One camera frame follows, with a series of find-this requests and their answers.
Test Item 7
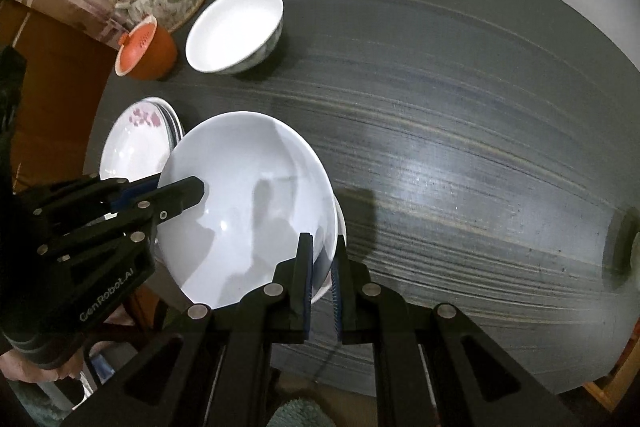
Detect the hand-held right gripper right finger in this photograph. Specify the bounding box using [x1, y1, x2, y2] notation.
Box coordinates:
[329, 236, 581, 427]

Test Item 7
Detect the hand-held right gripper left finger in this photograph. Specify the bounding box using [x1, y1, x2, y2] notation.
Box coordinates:
[62, 233, 316, 427]

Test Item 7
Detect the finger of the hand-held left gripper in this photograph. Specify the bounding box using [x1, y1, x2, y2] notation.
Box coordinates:
[20, 174, 161, 229]
[37, 176, 206, 258]

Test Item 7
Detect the pink floral white plate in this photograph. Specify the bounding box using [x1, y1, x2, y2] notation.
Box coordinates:
[99, 97, 173, 182]

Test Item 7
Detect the white bowl pink patterned exterior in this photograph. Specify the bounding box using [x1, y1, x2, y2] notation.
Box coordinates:
[156, 111, 347, 311]

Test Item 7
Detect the person's left hand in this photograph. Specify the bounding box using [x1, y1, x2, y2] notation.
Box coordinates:
[0, 346, 82, 384]

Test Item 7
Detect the large floral white plate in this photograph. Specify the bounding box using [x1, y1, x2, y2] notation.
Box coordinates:
[150, 97, 184, 152]

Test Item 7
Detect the green fuzzy garment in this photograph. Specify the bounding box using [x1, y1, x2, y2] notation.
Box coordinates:
[265, 398, 328, 427]

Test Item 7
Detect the orange lidded tea cup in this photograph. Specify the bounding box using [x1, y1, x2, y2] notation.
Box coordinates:
[114, 14, 178, 81]

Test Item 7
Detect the large white bowl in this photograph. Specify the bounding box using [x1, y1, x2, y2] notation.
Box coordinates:
[185, 0, 285, 75]

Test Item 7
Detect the bamboo chair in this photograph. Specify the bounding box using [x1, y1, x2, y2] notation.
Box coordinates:
[582, 342, 640, 414]

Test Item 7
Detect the small white cup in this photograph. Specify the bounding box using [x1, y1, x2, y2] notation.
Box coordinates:
[607, 212, 640, 288]

